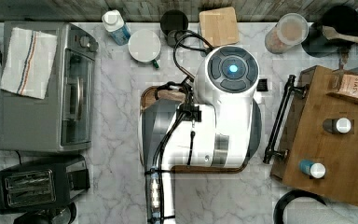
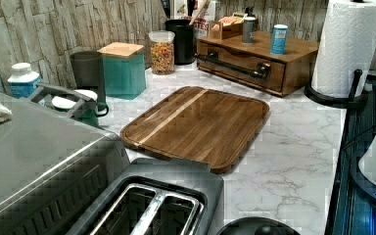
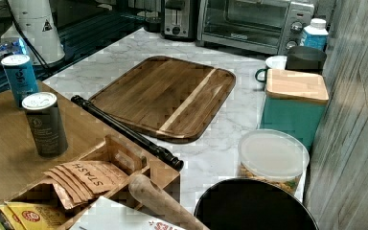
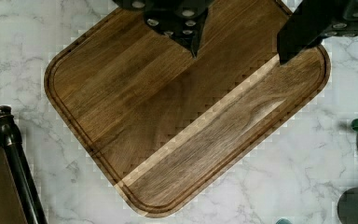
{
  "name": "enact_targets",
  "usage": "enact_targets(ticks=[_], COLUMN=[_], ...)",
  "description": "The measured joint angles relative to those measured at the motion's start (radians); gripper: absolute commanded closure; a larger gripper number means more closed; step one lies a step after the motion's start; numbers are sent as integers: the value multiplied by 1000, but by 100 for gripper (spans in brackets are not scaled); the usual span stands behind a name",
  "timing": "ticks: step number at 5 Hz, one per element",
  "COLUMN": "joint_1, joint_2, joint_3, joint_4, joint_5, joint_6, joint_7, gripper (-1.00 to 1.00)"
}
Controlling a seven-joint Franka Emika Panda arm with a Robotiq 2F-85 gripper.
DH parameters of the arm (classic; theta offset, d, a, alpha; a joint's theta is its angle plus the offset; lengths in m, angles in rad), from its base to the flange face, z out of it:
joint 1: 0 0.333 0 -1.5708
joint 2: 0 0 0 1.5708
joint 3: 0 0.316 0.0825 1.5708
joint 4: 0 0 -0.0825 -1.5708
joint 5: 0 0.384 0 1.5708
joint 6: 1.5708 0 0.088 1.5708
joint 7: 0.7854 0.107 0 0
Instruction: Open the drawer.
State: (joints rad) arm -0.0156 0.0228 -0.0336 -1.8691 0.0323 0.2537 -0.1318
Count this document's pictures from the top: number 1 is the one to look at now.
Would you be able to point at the black drawer handle bar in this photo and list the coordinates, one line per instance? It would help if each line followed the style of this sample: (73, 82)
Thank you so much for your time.
(289, 88)

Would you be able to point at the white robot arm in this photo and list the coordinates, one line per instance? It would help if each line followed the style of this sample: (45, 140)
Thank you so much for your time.
(216, 125)

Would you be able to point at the wooden cutting board tray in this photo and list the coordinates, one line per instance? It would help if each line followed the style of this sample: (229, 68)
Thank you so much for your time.
(150, 96)

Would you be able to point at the white round lid canister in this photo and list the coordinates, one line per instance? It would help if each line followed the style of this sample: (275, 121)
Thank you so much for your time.
(145, 46)

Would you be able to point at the dark glass tumbler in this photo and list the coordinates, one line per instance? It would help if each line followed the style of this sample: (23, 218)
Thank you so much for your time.
(173, 24)

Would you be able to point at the glass jar bamboo lid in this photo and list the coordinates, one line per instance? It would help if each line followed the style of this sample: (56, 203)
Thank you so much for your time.
(219, 26)

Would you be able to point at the white-capped blue bottle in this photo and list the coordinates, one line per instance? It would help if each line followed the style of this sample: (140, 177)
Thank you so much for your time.
(116, 27)

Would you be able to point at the silver toaster oven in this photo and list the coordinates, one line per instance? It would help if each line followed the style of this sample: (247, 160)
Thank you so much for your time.
(62, 121)

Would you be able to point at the black curved object bottom right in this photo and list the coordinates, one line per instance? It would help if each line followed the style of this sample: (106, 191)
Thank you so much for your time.
(289, 197)

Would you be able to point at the plastic container pink contents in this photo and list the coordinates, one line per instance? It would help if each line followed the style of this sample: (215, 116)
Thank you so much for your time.
(291, 30)

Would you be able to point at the blue spice bottle white cap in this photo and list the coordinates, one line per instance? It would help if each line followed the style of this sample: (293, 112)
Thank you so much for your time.
(313, 169)

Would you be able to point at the black kettle bottom left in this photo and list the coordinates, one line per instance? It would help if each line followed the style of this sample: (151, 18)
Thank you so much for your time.
(59, 215)

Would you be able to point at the dark spice bottle white cap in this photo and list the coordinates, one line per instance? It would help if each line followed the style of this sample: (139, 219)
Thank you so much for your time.
(337, 126)

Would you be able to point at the black two-slot toaster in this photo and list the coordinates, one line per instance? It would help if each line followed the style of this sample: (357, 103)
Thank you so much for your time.
(43, 184)

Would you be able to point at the white striped dish towel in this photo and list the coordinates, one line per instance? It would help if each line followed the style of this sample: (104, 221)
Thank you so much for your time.
(29, 62)

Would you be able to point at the tea box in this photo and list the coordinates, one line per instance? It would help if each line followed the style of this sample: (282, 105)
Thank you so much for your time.
(343, 84)

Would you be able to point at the wooden spoon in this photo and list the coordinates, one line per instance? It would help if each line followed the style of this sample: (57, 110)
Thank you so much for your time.
(348, 36)

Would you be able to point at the black utensil holder pot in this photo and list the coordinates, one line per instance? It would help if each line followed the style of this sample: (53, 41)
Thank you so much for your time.
(324, 36)

